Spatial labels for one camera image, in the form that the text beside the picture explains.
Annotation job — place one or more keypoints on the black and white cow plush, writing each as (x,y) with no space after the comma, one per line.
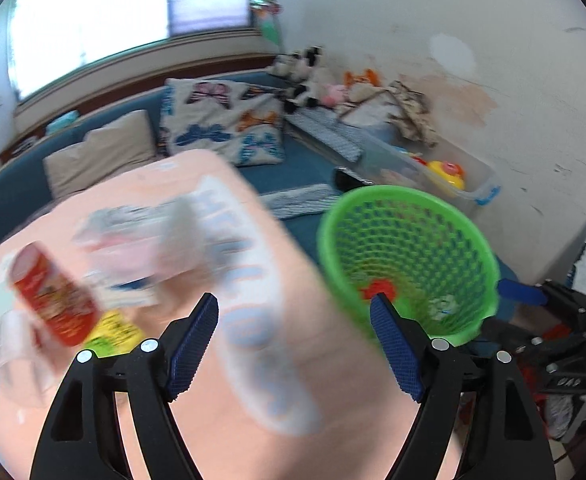
(310,90)

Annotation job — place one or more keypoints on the white crumpled tissue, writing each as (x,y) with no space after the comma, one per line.
(20,350)

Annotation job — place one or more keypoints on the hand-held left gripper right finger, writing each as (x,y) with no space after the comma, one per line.
(395,350)

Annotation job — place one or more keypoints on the window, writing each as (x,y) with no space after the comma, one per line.
(98,15)

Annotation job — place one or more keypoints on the butterfly print pillow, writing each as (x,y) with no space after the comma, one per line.
(213,120)

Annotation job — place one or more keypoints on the pink plush toy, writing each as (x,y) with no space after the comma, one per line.
(335,95)

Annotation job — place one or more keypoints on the wooden window ledge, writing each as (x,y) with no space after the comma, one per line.
(123,67)

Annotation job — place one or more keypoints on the peach printed blanket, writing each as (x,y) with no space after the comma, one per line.
(298,310)

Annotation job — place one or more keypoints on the yellow plastic toy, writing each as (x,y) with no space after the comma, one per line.
(445,175)

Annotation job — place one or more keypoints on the yellow green packet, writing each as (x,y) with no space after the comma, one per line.
(113,332)

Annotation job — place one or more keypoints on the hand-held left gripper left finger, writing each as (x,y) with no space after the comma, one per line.
(193,350)

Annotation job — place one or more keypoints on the blue sofa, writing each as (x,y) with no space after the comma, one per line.
(293,170)

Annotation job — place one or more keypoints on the green plastic mesh basket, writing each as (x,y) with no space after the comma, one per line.
(403,240)

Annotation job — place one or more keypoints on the clear plastic storage box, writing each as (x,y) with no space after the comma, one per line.
(478,180)

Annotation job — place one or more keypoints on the stack of books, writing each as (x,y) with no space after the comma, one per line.
(23,146)

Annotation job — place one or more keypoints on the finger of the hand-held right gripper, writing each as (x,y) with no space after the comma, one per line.
(518,342)
(520,292)

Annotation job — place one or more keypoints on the red snack can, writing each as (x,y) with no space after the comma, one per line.
(53,295)

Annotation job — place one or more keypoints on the colourful pinwheel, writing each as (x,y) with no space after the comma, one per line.
(265,7)

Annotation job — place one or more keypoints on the grey white plush toy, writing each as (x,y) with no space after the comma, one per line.
(298,62)

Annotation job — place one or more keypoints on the orange fox plush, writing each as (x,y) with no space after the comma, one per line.
(360,79)

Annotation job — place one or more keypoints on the striped grey cloth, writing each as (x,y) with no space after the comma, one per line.
(303,200)

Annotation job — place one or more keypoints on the pale crumpled wrapper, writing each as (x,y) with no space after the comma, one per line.
(173,230)

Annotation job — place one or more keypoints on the teal tissue pack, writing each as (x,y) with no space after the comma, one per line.
(63,122)

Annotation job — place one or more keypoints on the white blue printed packet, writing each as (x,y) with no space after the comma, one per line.
(128,287)

